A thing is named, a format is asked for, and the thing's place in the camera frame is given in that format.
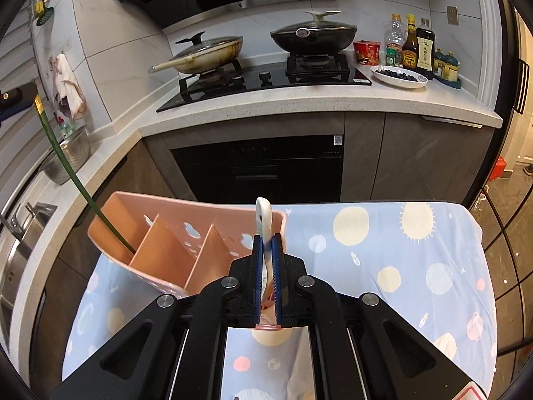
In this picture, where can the black gas stove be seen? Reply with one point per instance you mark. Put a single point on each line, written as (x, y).
(258, 81)

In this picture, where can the teal condiment jar set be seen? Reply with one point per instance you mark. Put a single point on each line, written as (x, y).
(447, 68)

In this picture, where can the brown sauce bottle yellow cap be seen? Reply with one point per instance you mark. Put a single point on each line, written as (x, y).
(410, 50)

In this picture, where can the wall outlet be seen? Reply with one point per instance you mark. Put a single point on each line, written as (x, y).
(452, 15)

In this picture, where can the black wok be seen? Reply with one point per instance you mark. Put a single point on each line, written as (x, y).
(312, 43)

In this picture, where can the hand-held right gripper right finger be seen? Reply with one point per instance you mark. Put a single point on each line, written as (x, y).
(278, 275)

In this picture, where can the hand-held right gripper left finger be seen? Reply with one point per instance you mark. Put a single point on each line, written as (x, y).
(257, 275)

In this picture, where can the green dish soap bottle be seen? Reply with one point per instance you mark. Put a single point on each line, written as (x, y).
(64, 127)

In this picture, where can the white oval plate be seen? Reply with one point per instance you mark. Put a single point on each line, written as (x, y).
(379, 76)

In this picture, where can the white ceramic spoon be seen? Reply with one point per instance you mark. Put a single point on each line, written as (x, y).
(264, 216)

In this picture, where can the black built-in oven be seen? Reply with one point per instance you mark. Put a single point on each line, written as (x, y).
(258, 166)

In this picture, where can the steel colander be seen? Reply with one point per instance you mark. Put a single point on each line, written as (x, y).
(70, 154)

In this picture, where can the dark soy sauce bottle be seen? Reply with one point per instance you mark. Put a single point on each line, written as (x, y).
(424, 50)

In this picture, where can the red instant noodle cup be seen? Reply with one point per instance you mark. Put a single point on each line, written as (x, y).
(366, 52)

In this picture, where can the small green lid jar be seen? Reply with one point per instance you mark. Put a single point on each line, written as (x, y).
(392, 57)

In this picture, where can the blue planet print tablecloth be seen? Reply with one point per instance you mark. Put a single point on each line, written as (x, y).
(395, 258)

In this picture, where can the pink plastic utensil holder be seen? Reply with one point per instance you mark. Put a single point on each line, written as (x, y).
(166, 241)

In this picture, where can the red bag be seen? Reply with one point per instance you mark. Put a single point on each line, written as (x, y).
(497, 168)

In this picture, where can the steel faucet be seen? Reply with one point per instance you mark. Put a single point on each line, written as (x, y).
(29, 212)

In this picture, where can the green hanging skimmer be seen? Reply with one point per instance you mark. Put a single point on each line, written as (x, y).
(43, 16)

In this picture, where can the pink hanging towel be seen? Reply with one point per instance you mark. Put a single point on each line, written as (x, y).
(68, 87)

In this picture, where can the clear oil bottle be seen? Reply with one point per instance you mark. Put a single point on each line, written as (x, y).
(395, 33)

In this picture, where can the steel sink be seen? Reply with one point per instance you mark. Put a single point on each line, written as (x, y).
(21, 254)

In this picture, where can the pile of blueberries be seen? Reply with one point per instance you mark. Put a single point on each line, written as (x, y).
(399, 76)

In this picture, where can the green chopstick with gold band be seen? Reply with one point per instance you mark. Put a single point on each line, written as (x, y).
(68, 166)

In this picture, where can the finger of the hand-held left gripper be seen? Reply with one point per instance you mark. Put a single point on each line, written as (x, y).
(16, 100)

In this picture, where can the white window blind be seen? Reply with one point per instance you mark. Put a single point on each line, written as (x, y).
(16, 50)

